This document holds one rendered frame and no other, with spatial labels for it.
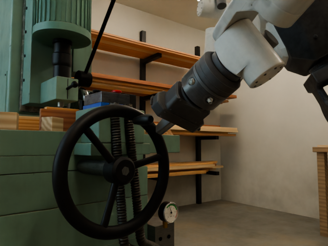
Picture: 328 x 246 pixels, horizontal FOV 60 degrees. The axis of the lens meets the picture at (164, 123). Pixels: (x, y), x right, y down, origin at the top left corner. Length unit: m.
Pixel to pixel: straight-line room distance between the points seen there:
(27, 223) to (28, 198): 0.06
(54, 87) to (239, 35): 0.59
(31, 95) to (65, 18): 0.27
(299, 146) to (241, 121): 0.97
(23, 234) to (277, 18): 0.67
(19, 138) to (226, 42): 0.50
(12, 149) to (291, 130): 3.63
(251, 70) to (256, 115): 3.86
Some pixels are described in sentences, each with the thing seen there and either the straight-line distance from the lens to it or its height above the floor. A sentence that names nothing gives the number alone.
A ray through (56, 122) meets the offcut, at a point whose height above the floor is 0.92.
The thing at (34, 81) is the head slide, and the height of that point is 1.07.
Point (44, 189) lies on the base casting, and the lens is 0.76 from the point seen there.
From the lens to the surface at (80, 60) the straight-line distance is 1.20.
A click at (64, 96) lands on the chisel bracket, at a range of 0.90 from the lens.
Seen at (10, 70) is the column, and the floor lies 1.12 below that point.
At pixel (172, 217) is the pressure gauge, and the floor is 0.64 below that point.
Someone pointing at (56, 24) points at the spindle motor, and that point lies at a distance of 0.92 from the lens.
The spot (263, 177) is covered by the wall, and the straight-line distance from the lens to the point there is 4.28.
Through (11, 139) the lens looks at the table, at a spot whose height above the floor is 0.88.
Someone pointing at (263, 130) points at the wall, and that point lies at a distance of 4.25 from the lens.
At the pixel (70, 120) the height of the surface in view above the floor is 0.93.
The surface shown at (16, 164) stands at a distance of 0.73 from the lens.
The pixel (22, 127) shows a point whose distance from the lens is 0.90.
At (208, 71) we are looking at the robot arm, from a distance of 0.50.
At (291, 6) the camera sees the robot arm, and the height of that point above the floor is 1.04.
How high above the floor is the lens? 0.86
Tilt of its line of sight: 5 degrees up
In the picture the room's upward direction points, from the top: straight up
